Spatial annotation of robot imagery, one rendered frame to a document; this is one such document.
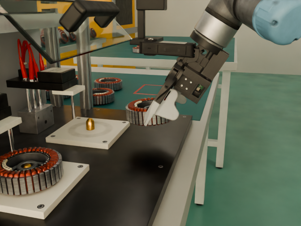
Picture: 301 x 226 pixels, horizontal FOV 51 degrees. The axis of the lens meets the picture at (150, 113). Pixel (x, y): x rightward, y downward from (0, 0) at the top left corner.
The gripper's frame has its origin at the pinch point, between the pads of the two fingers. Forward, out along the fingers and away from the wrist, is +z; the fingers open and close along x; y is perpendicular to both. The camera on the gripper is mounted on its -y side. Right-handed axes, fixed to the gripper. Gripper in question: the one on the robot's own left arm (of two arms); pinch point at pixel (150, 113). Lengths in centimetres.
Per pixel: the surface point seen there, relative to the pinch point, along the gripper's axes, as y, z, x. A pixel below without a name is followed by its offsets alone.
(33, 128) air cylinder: -21.6, 18.2, -3.7
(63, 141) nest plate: -12.6, 13.8, -7.5
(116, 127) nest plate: -5.2, 9.1, 2.5
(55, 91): -20.8, 7.1, -3.0
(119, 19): -121, 59, 353
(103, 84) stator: -24, 20, 45
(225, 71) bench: 19, 6, 136
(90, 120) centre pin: -11.1, 9.9, -0.6
